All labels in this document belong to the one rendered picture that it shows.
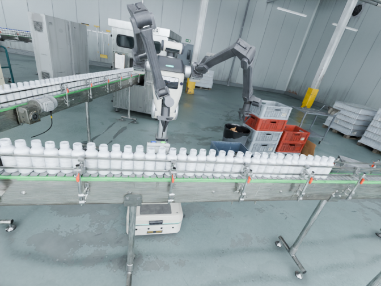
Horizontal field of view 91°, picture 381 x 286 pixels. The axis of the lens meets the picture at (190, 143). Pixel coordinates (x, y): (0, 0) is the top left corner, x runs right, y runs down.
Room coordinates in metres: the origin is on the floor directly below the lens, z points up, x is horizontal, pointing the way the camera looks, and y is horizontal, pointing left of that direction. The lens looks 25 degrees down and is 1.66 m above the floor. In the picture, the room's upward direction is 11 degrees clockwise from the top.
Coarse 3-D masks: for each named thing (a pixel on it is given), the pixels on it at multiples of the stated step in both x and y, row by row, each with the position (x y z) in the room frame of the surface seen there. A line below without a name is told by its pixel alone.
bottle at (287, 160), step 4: (288, 156) 1.12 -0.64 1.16; (292, 156) 1.12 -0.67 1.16; (284, 160) 1.12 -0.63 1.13; (288, 160) 1.11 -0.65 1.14; (284, 164) 1.11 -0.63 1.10; (288, 164) 1.10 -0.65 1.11; (284, 168) 1.10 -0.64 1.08; (288, 168) 1.11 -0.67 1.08; (280, 172) 1.11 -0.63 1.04; (284, 172) 1.10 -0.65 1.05; (280, 176) 1.10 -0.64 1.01; (284, 176) 1.10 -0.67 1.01
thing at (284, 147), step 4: (280, 144) 3.35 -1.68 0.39; (284, 144) 3.38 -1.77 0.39; (288, 144) 3.40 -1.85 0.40; (292, 144) 3.78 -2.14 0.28; (296, 144) 3.47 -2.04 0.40; (300, 144) 3.51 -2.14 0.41; (276, 148) 3.38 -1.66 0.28; (280, 148) 3.36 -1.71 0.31; (284, 148) 3.39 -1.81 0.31; (288, 148) 3.43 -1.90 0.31; (292, 148) 3.46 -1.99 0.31; (296, 148) 3.48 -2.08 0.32; (300, 148) 3.52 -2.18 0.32; (284, 152) 3.40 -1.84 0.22; (288, 152) 3.43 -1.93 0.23; (292, 152) 3.46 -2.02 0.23; (296, 152) 3.49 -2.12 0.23; (300, 152) 3.53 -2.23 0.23
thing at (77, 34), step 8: (72, 24) 6.25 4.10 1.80; (80, 24) 6.65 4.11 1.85; (72, 32) 6.22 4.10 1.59; (80, 32) 6.59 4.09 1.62; (72, 40) 6.18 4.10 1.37; (80, 40) 6.56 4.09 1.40; (72, 48) 6.15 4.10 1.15; (80, 48) 6.53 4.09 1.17; (72, 56) 6.15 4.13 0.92; (80, 56) 6.50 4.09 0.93; (72, 64) 6.15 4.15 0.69; (80, 64) 6.47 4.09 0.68; (88, 64) 6.94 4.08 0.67; (80, 72) 6.44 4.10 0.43; (88, 72) 6.91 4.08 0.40
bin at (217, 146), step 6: (216, 144) 1.63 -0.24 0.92; (222, 144) 1.65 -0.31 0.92; (228, 144) 1.67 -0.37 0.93; (234, 144) 1.69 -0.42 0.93; (240, 144) 1.70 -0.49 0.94; (216, 150) 1.48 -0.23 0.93; (234, 150) 1.69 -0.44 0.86; (240, 150) 1.67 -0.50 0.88; (246, 150) 1.58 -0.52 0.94; (252, 156) 1.47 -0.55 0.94
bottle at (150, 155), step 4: (148, 148) 0.87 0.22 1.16; (152, 148) 0.90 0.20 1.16; (148, 152) 0.87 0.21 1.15; (152, 152) 0.87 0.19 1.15; (148, 156) 0.86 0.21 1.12; (152, 156) 0.86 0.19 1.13; (144, 164) 0.87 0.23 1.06; (148, 164) 0.85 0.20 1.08; (152, 164) 0.86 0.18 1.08; (144, 168) 0.87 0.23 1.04; (148, 168) 0.85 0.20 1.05; (152, 168) 0.86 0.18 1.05; (144, 172) 0.86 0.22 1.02; (148, 172) 0.85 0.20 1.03; (152, 172) 0.86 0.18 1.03
